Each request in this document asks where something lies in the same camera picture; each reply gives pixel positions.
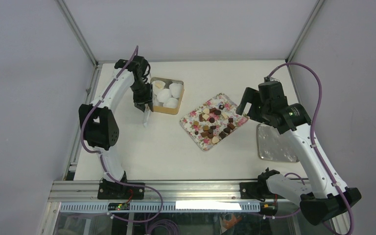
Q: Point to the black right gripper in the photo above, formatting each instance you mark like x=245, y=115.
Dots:
x=251, y=95

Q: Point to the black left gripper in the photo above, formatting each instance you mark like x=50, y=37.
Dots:
x=140, y=101

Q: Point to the silver metal tongs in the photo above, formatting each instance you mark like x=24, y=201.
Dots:
x=146, y=115

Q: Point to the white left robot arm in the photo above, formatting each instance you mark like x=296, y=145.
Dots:
x=99, y=129

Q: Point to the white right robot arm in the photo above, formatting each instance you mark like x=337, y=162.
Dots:
x=328, y=194

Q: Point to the white paper cup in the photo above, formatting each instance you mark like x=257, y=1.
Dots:
x=171, y=103
x=155, y=90
x=176, y=89
x=164, y=95

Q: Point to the yellow tin box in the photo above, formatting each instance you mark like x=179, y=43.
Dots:
x=157, y=106

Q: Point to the floral rectangular tray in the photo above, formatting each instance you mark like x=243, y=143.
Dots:
x=196, y=123

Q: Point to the silver tin lid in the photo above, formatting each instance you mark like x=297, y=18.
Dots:
x=272, y=146

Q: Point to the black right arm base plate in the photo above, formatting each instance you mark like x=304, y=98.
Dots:
x=254, y=190

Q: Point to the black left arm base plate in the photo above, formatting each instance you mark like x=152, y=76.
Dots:
x=114, y=191

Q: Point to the aluminium frame rail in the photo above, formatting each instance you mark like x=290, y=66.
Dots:
x=154, y=191

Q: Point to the white slotted cable duct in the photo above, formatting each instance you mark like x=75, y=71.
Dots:
x=153, y=207

